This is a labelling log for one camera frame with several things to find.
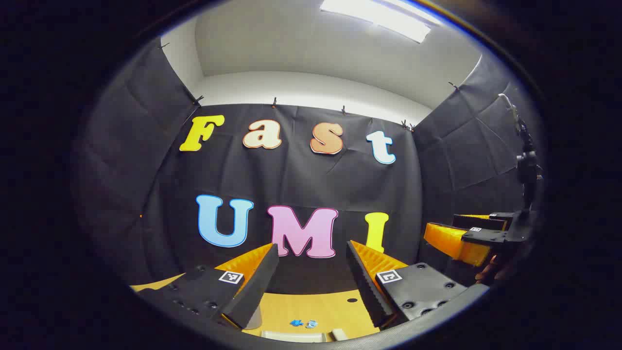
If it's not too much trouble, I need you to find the grey plastic dustpan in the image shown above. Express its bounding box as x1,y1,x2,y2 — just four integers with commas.
261,331,326,344

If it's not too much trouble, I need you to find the ceiling light panel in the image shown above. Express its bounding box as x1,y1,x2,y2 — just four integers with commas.
320,0,444,44

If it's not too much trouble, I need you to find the wooden desktop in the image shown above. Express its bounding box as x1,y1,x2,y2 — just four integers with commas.
131,272,385,342

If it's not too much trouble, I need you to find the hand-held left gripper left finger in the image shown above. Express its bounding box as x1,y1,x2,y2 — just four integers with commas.
131,243,280,330

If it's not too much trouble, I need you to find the black backdrop cloth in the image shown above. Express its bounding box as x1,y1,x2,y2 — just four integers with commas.
73,39,541,297

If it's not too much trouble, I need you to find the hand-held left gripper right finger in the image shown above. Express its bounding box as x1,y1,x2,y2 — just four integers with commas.
346,240,489,329

